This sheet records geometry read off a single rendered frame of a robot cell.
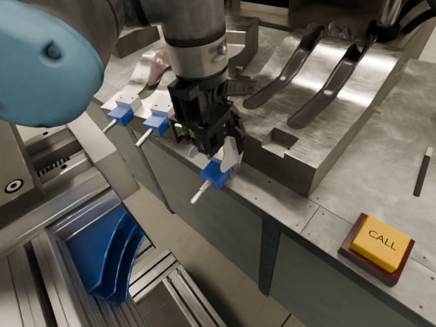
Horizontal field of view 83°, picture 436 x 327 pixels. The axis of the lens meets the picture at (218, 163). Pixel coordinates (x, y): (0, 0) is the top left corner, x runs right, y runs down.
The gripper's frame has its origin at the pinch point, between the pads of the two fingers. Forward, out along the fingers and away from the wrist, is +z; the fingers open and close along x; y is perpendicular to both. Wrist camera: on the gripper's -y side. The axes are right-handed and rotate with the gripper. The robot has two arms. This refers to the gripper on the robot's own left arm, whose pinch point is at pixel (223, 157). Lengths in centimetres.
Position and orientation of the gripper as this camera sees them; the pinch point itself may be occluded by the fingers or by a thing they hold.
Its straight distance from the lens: 48.9
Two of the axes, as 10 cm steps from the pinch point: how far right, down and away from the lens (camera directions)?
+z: 1.1, 6.5, 7.5
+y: -5.6, 6.6, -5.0
